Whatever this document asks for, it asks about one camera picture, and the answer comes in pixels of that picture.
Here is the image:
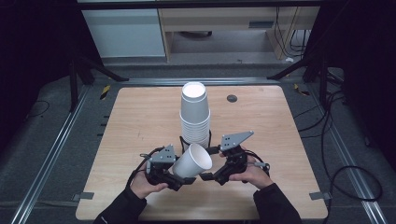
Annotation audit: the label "person's left hand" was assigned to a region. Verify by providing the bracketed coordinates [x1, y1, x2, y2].
[130, 169, 169, 200]

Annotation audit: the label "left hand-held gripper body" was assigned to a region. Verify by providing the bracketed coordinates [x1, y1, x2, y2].
[145, 144, 185, 191]

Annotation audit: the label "grey table bracket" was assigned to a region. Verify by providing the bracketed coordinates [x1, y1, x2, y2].
[308, 191, 332, 201]
[72, 191, 95, 202]

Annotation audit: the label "light wooden desk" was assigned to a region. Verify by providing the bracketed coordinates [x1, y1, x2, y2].
[158, 7, 321, 62]

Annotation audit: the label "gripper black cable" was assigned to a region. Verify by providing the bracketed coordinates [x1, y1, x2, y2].
[245, 149, 271, 175]
[125, 147, 165, 189]

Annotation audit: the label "white paper cup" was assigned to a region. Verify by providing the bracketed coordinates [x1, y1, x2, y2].
[172, 143, 214, 179]

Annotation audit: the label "stack of white cups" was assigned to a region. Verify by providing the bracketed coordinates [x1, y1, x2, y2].
[179, 81, 212, 151]

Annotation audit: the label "person's right hand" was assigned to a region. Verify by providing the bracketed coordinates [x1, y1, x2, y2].
[229, 155, 275, 190]

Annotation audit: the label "black metal stand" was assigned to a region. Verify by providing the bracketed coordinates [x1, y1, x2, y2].
[68, 55, 130, 113]
[266, 46, 332, 108]

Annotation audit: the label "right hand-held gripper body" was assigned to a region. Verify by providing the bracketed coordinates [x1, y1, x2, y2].
[214, 130, 255, 186]

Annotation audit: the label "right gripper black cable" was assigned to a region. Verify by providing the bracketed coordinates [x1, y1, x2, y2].
[245, 149, 271, 175]

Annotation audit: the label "thin black floor cable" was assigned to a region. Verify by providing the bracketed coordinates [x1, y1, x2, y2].
[26, 100, 51, 119]

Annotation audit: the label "yellow black striped tape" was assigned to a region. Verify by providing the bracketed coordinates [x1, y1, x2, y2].
[99, 84, 111, 101]
[293, 83, 311, 97]

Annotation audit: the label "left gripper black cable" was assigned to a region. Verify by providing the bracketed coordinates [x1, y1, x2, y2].
[125, 147, 165, 189]

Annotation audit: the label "black looped floor cable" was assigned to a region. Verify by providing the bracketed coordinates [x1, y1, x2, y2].
[292, 90, 384, 224]

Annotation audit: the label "black wire cup holder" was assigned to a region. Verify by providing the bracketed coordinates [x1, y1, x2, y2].
[178, 130, 213, 154]

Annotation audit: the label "silver floor rail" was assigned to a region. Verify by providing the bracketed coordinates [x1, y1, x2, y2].
[306, 83, 389, 224]
[8, 85, 92, 224]

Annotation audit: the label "black hanging desk cables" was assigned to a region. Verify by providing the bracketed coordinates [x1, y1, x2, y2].
[274, 7, 312, 59]

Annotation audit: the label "white cabinet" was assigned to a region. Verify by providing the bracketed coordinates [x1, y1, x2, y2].
[81, 8, 166, 59]

